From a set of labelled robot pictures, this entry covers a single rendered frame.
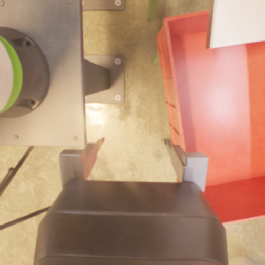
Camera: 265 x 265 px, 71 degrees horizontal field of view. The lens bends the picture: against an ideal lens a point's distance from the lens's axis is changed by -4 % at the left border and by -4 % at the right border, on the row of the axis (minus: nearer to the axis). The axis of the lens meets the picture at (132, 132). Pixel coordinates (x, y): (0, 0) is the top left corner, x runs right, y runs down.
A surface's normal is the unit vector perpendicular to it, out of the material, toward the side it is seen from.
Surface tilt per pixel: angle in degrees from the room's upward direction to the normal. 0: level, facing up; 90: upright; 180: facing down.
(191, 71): 0
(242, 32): 30
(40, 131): 0
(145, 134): 0
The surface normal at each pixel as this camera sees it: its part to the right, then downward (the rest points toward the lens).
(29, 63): 0.95, -0.14
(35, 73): 0.93, 0.12
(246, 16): 0.07, 0.69
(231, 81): -0.01, 0.25
